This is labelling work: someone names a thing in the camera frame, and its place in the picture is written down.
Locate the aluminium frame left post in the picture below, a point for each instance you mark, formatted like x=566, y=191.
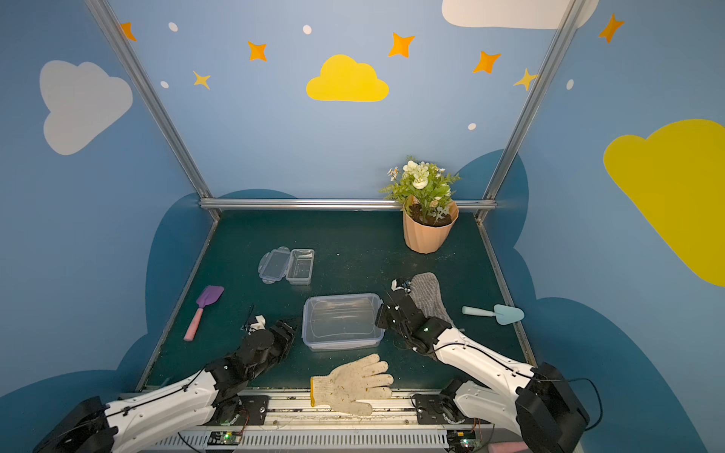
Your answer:
x=107, y=21

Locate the circuit board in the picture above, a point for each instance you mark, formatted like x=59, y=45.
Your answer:
x=220, y=438
x=462, y=441

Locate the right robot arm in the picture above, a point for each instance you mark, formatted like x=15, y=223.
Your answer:
x=534, y=402

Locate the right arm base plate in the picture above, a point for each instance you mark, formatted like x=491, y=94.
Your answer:
x=436, y=409

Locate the aluminium frame rear bar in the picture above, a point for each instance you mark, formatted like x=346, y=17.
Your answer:
x=276, y=204

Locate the white knit work glove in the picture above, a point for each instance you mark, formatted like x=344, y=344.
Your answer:
x=347, y=388

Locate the purple pink toy shovel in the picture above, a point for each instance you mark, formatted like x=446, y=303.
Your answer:
x=507, y=447

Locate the left circuit board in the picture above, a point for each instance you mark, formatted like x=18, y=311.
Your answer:
x=220, y=438

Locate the small clear lunch box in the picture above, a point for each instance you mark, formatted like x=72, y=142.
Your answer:
x=300, y=268

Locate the aluminium front rail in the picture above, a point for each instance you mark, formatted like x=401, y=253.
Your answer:
x=293, y=425

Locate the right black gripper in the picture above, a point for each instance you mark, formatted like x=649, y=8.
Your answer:
x=394, y=309

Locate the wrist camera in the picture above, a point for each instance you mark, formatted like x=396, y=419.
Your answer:
x=401, y=285
x=258, y=322

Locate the potted artificial flower plant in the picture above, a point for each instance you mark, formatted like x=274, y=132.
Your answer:
x=423, y=190

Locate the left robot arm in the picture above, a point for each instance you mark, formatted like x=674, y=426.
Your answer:
x=131, y=425

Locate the right circuit board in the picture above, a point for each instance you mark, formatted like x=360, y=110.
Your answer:
x=462, y=441

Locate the large clear lunch box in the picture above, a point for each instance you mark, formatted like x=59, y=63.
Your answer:
x=343, y=322

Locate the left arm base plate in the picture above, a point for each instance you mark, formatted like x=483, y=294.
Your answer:
x=242, y=411

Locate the teal silicone spatula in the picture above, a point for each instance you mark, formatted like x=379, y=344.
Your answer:
x=504, y=315

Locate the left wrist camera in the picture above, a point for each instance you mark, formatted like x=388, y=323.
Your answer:
x=258, y=322

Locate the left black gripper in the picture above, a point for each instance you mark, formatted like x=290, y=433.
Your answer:
x=285, y=332

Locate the aluminium frame post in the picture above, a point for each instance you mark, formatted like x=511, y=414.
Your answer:
x=560, y=43
x=107, y=21

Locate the small lunch box lid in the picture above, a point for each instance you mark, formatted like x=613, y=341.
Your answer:
x=274, y=265

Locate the aluminium frame right post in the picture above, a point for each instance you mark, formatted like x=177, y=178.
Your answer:
x=560, y=43

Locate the purple silicone spatula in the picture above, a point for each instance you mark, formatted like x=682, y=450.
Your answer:
x=208, y=297

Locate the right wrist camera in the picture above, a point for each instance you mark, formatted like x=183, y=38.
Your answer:
x=401, y=285

